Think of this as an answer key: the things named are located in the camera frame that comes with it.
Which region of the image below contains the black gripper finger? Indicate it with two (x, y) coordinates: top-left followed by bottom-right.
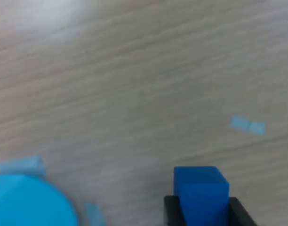
(163, 195), (187, 226)
(228, 196), (259, 226)

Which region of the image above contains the blue cube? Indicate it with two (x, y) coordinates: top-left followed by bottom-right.
(173, 166), (230, 226)

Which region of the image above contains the blue plastic bin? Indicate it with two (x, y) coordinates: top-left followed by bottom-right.
(0, 173), (79, 226)

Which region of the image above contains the small blue tape marker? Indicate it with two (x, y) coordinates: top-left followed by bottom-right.
(229, 114), (266, 136)
(84, 202), (106, 226)
(0, 154), (45, 176)

